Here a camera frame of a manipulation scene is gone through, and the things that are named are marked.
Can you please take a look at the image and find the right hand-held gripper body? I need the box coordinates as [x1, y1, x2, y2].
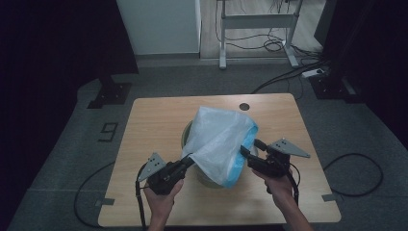
[246, 138, 312, 179]

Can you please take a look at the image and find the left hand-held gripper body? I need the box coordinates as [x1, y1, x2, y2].
[137, 151, 188, 196]

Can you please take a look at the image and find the round grey trash bin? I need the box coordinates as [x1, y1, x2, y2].
[180, 119, 259, 190]

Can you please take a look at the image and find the white blue-edged plastic trash bag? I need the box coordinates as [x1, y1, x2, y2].
[181, 105, 260, 190]

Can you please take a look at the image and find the person's right hand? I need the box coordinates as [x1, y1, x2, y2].
[251, 169, 298, 212]

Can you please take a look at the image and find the person's left hand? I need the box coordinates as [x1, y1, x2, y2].
[143, 177, 186, 222]

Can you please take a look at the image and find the white power strip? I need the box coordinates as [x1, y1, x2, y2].
[301, 67, 325, 79]

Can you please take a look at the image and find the black stand base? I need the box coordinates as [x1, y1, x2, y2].
[87, 75, 133, 110]
[309, 75, 365, 104]

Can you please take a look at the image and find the white cabinet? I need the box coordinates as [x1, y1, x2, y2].
[115, 0, 202, 56]

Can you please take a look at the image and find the left hand-held gripper black cable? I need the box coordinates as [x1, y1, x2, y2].
[135, 163, 149, 231]

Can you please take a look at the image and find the hand-held gripper black cable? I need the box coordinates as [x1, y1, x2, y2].
[286, 163, 301, 207]
[135, 163, 149, 231]

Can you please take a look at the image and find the right hand-held gripper black cable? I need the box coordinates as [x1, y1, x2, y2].
[286, 163, 301, 207]

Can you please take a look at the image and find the black power strip cable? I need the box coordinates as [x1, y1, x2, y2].
[250, 59, 328, 95]

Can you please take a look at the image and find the black looped floor cable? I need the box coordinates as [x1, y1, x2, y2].
[322, 152, 385, 197]
[73, 160, 115, 229]

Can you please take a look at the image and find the black cable bundle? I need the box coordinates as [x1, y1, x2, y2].
[215, 0, 321, 55]

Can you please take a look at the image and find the white metal desk frame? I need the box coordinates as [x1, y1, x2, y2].
[216, 0, 304, 70]

